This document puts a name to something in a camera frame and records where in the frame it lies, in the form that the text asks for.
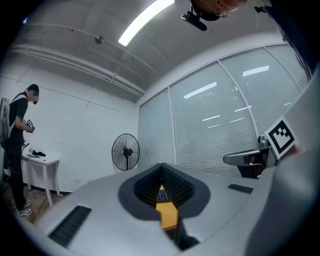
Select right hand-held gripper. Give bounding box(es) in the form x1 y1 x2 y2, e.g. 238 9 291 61
223 116 300 179

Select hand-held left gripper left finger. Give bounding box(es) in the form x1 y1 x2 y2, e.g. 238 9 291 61
17 163 183 256

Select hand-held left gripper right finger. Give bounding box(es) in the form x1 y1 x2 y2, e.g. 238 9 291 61
161 163 276 256

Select white window blinds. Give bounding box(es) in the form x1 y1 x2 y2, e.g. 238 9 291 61
138 43 312 179

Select black standing fan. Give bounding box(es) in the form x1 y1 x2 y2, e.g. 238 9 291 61
111 133 141 173

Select white table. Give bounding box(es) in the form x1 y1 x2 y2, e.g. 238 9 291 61
21 152 61 207

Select white ceiling pipe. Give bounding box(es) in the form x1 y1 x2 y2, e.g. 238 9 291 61
9 43 147 97

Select person's navy white shirt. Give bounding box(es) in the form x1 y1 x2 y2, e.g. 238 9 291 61
264 0 320 81

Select person's head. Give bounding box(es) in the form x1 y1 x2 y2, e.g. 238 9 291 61
192 0 248 22

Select long ceiling light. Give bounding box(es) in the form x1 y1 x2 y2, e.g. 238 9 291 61
117 0 176 47

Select black head-mounted camera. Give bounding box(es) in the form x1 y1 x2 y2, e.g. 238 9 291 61
181 4 208 32

